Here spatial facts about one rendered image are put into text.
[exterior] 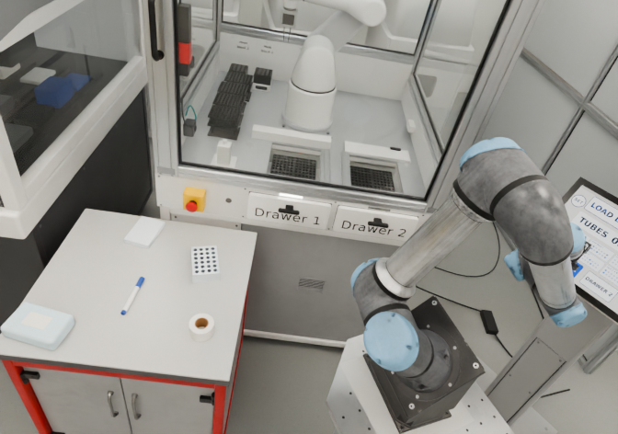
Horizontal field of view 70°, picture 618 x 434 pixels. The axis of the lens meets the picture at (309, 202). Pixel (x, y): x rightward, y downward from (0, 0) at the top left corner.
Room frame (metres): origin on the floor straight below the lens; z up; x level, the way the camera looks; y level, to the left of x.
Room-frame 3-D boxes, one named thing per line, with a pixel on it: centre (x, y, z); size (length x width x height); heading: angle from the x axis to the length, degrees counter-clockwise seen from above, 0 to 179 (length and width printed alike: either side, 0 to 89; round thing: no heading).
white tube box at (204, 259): (0.96, 0.29, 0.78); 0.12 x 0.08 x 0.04; 21
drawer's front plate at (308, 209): (1.19, 0.06, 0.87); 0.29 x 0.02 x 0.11; 95
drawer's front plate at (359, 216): (1.22, -0.25, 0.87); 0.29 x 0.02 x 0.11; 95
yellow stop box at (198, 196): (1.15, 0.39, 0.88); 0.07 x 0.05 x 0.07; 95
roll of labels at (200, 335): (0.72, 0.23, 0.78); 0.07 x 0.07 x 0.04
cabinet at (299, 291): (1.68, 0.06, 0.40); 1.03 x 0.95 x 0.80; 95
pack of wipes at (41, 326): (0.63, 0.64, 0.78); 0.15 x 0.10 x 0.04; 85
